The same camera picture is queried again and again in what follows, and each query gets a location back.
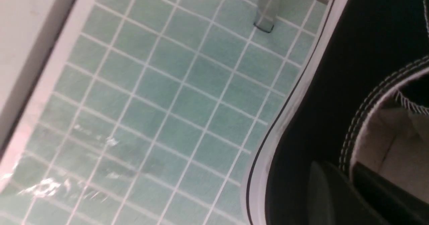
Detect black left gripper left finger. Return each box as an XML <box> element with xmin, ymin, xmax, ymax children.
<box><xmin>307</xmin><ymin>161</ymin><xmax>389</xmax><ymax>225</ymax></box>

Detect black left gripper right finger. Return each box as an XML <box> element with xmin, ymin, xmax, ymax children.
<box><xmin>353</xmin><ymin>162</ymin><xmax>429</xmax><ymax>225</ymax></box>

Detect black canvas sneaker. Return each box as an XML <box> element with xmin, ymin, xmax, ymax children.
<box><xmin>242</xmin><ymin>0</ymin><xmax>429</xmax><ymax>225</ymax></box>

